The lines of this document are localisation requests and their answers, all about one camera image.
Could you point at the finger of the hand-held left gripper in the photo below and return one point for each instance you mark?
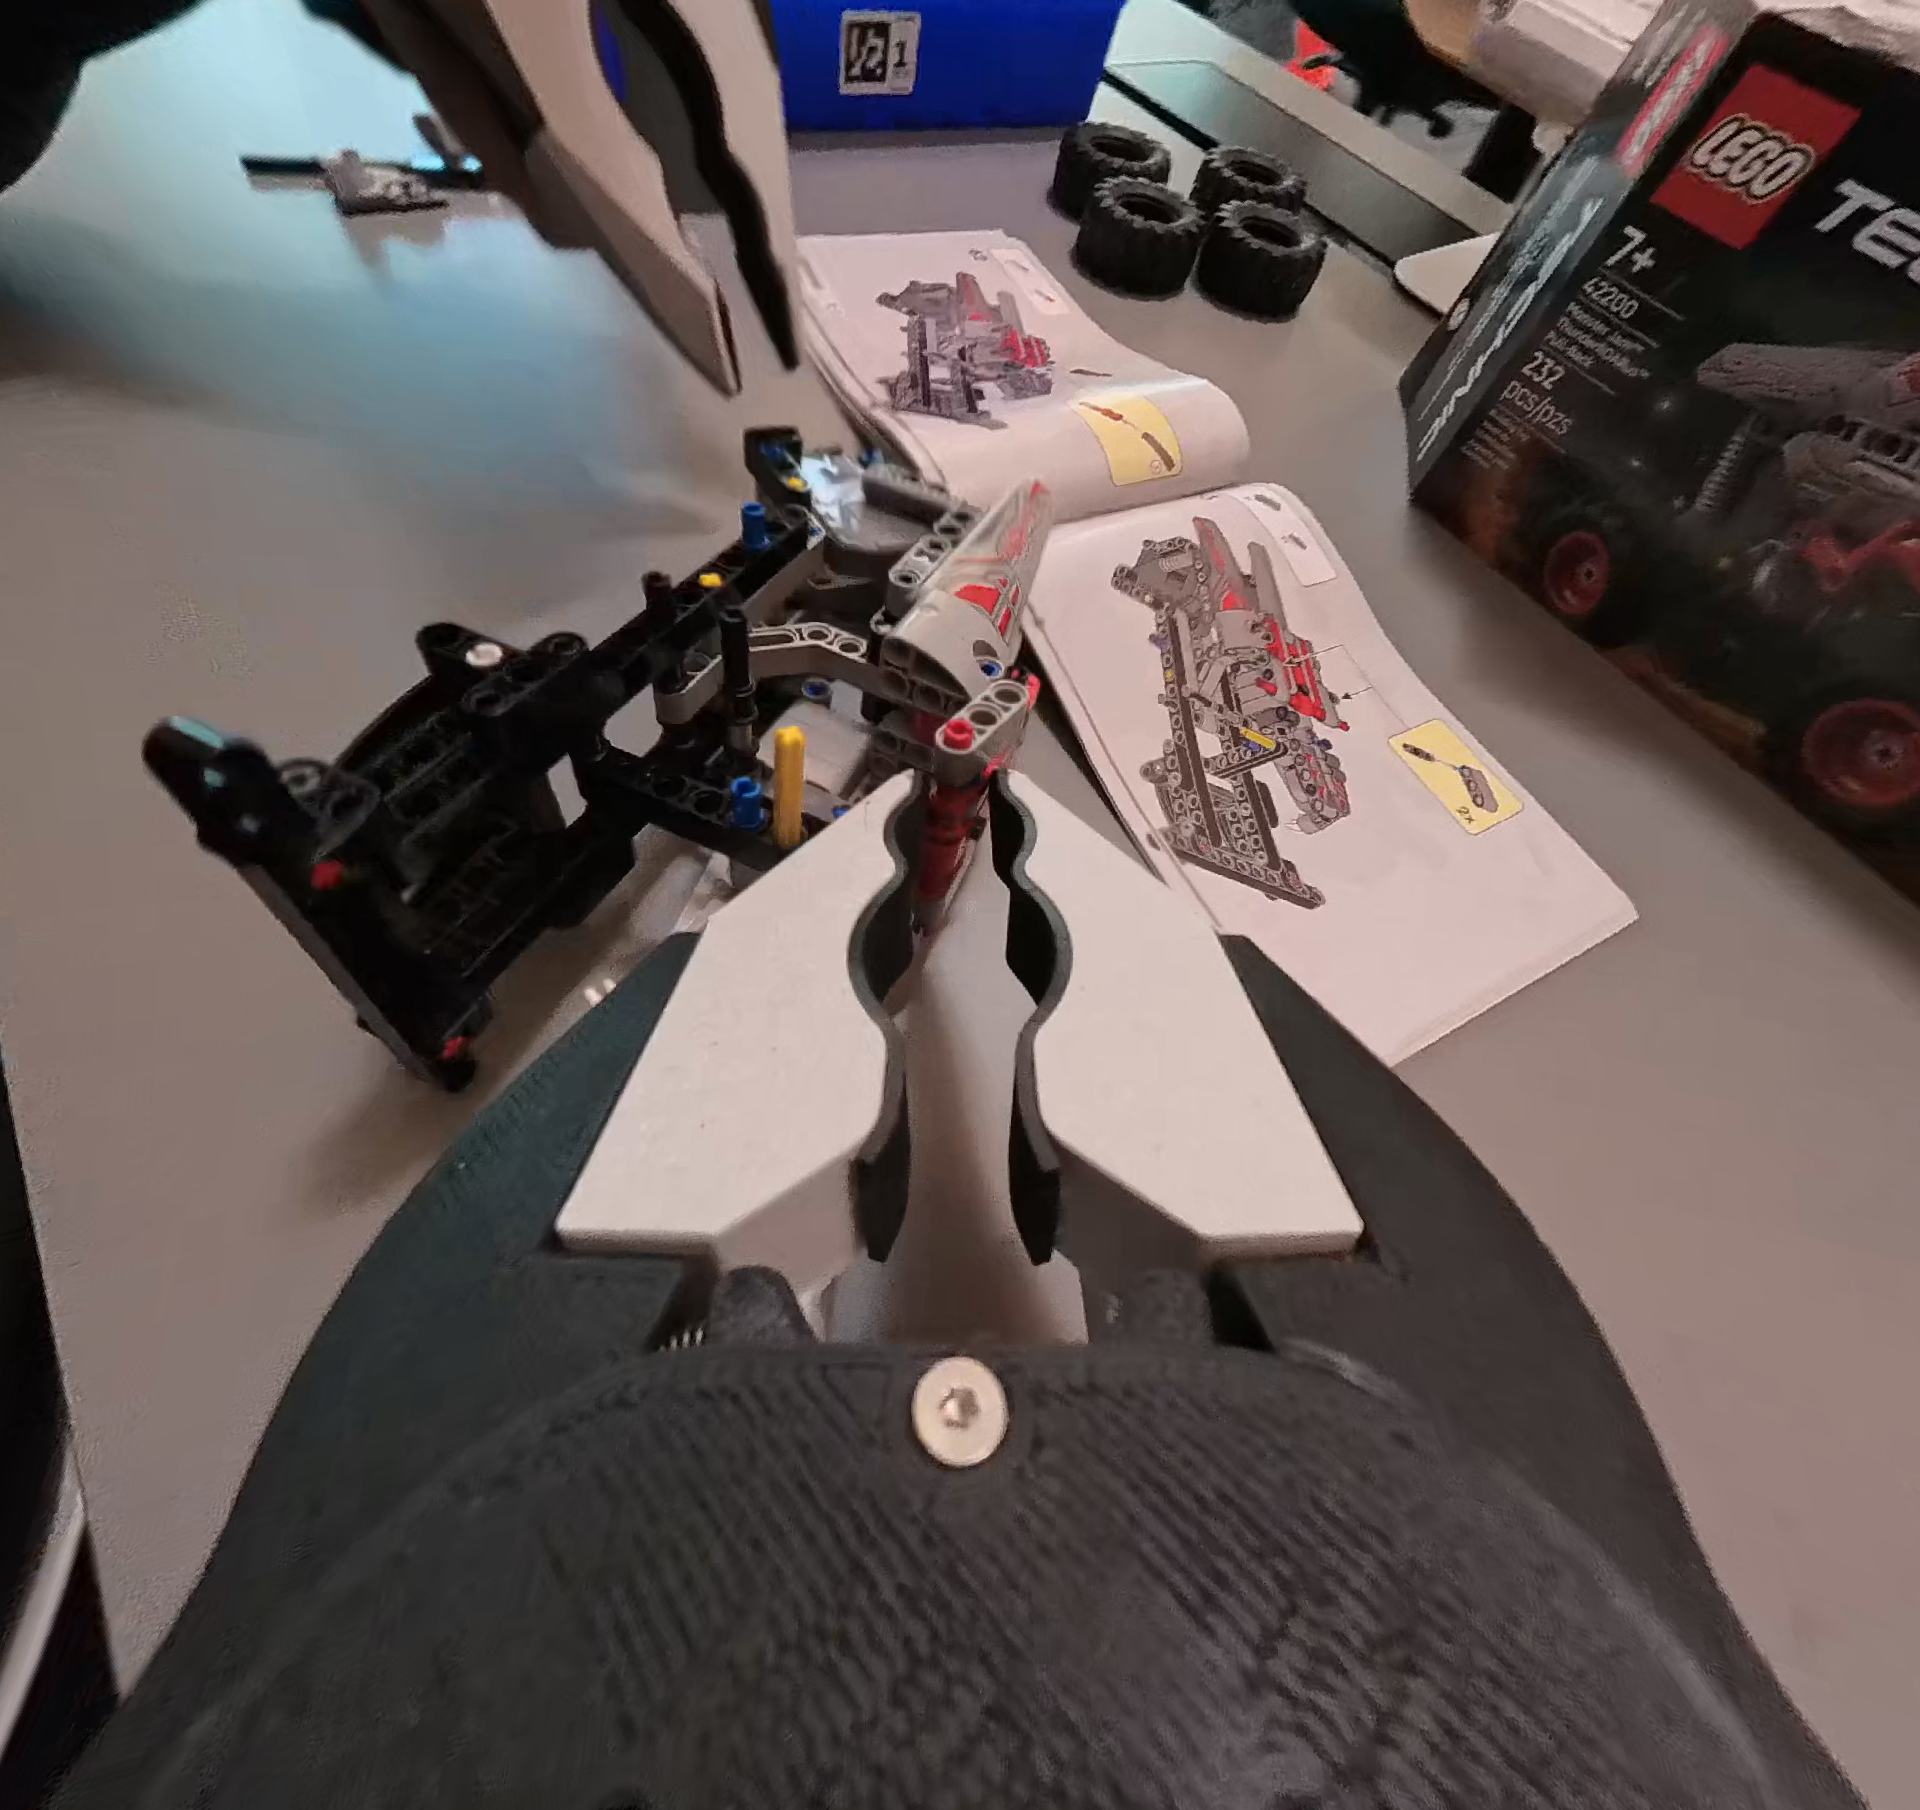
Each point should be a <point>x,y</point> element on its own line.
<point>521,24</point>
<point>737,8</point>

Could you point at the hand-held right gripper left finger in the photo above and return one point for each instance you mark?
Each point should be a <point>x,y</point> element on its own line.
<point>720,1075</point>

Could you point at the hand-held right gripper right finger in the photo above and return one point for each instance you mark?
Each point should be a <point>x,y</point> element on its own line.
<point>1188,1075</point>

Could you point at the grey black brick truck model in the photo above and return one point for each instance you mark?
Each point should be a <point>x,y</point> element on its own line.
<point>456,777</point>

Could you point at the small grey black brick part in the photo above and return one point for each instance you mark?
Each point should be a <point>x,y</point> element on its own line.
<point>378,189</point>

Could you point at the blue plastic bin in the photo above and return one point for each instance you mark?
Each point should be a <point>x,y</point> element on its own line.
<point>1025,8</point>

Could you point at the open instruction booklet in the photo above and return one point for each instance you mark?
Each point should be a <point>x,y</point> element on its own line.
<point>1352,823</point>

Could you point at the black toy tyre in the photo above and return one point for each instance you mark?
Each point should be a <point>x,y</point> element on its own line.
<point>1258,169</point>
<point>1110,155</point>
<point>1143,232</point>
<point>1263,263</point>

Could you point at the white stand foot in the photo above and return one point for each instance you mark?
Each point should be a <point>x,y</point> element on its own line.
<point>1445,281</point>

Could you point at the dark toy truck box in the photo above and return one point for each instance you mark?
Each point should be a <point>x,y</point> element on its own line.
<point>1725,417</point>

